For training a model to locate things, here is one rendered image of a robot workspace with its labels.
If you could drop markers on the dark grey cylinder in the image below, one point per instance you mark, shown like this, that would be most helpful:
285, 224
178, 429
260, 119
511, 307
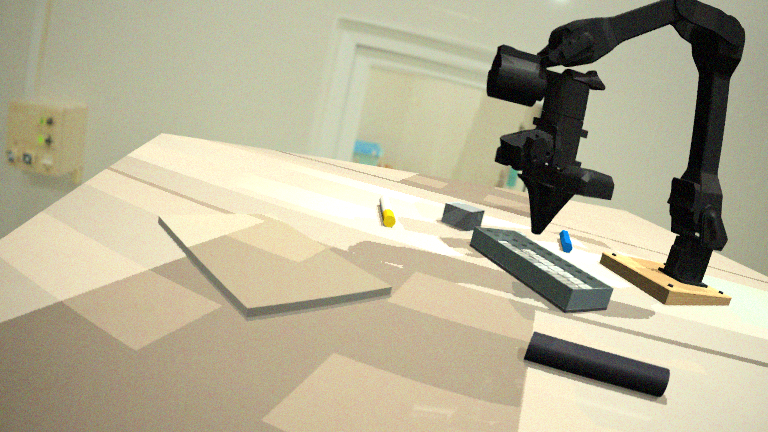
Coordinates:
597, 364

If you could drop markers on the grey keyboard with white letter keys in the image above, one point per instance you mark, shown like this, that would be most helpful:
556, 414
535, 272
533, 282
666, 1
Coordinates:
563, 284

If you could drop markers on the grey stylus with yellow cap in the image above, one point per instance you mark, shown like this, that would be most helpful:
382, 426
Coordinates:
387, 212

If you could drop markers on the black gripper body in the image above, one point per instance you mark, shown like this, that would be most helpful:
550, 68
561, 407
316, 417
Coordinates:
570, 176

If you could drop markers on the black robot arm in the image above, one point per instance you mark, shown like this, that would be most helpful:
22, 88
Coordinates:
717, 42

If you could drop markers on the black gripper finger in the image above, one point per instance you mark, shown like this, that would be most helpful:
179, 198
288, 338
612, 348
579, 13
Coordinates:
533, 193
551, 200

